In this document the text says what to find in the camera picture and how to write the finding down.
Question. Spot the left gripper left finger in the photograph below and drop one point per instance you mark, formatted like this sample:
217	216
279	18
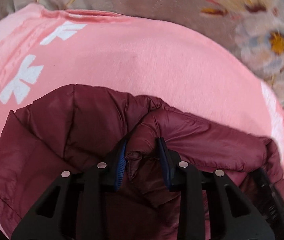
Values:
74	205

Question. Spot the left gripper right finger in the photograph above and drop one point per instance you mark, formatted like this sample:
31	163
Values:
212	206

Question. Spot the pink plush blanket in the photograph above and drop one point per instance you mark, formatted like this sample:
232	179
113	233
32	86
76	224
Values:
41	50

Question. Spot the maroon puffer jacket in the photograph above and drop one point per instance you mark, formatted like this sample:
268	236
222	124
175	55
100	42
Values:
74	127

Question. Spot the grey floral blanket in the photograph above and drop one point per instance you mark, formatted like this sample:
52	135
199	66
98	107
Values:
182	5

